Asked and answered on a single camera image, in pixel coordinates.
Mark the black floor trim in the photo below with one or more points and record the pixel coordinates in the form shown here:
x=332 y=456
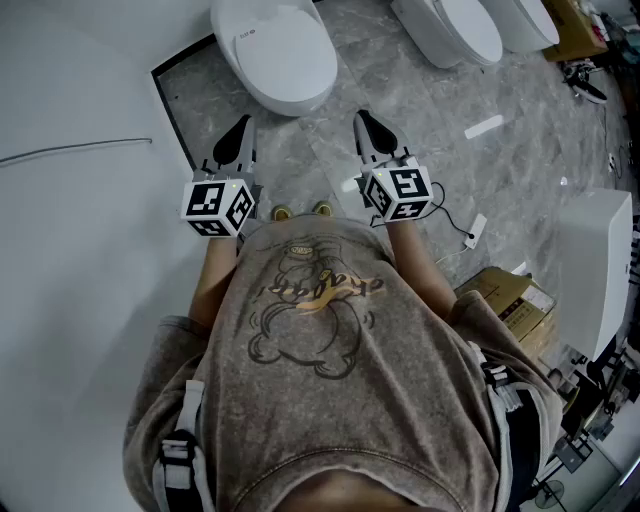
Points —
x=172 y=120

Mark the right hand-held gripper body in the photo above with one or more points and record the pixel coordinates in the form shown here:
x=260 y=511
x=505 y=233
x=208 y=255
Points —
x=402 y=192

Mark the white power strip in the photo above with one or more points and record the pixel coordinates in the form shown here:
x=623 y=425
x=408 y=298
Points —
x=476 y=231

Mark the brown printed t-shirt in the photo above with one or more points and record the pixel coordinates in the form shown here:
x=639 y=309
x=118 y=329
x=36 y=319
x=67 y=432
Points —
x=350 y=400

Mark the black and white sneaker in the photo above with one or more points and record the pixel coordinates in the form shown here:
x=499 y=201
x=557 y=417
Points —
x=587 y=85

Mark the cluttered equipment rack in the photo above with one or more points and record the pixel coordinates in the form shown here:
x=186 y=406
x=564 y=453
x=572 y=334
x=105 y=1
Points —
x=600 y=400

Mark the white cabinet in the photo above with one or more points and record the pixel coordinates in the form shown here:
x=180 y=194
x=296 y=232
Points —
x=595 y=270

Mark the white toilet with tank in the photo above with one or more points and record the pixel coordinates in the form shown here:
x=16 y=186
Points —
x=450 y=30

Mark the person's yellow shoe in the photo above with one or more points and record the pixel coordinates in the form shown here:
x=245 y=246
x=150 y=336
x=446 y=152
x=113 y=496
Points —
x=322 y=207
x=282 y=213

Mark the person's left forearm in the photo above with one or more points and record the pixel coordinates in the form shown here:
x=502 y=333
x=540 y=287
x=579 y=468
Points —
x=215 y=280

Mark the person's right yellow shoe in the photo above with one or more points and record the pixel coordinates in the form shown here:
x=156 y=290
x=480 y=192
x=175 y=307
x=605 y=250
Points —
x=322 y=207

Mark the large brown cardboard box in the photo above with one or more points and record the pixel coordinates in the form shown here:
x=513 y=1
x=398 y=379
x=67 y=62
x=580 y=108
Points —
x=575 y=30

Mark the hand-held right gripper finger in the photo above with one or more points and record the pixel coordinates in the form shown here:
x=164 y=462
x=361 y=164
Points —
x=382 y=137
x=362 y=140

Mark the person's right forearm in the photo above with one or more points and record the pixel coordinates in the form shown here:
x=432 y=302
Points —
x=420 y=270

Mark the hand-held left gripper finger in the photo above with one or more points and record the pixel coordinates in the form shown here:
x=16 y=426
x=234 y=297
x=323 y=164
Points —
x=251 y=150
x=231 y=142

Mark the person's left yellow shoe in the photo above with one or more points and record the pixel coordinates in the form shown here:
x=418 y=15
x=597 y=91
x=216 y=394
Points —
x=282 y=213

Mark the taped cardboard box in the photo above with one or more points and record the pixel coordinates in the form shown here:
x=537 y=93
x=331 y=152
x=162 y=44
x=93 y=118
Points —
x=520 y=310

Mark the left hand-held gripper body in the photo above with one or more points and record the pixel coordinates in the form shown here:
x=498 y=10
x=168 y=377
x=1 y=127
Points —
x=207 y=202

